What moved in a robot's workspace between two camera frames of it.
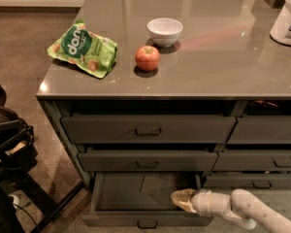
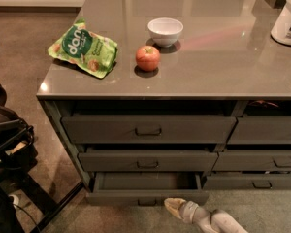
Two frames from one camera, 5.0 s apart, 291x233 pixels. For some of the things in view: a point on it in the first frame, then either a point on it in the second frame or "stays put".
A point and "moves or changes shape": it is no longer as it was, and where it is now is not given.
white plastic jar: x=286 y=27 stays put
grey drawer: x=148 y=129 stays put
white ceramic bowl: x=165 y=31 stays put
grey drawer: x=142 y=200 moves or changes shape
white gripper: x=201 y=202 → x=190 y=209
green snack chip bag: x=79 y=46 stays put
